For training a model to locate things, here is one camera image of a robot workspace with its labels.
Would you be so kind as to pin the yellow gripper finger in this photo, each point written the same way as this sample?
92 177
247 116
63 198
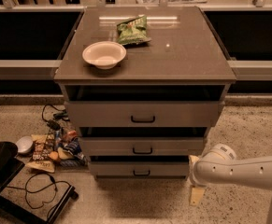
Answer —
197 189

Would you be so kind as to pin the grey bottom drawer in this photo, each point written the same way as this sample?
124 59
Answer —
141 169

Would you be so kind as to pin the grey drawer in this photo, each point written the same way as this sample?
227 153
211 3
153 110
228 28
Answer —
141 169
144 114
131 146

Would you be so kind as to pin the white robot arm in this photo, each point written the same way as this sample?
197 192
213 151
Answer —
220 166

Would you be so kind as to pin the grey middle drawer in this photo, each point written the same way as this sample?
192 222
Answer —
131 146

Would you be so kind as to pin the grey drawer cabinet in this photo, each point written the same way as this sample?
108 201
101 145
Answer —
182 62

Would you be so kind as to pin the grey top drawer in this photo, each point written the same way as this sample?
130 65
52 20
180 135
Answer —
144 114

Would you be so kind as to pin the blue snack bag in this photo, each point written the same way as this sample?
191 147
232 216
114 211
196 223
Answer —
71 155

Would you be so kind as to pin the orange fruit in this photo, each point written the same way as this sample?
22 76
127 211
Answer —
54 156

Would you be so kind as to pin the yellow chip bag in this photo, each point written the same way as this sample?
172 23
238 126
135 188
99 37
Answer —
46 166

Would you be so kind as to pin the black power adapter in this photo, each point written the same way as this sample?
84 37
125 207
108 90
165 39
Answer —
53 125

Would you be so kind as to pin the brown snack bag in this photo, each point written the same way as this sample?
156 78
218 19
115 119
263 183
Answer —
43 146

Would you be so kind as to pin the green chip bag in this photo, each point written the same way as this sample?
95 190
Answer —
133 31

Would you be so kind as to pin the small white bowl on floor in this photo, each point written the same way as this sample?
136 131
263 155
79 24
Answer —
24 144

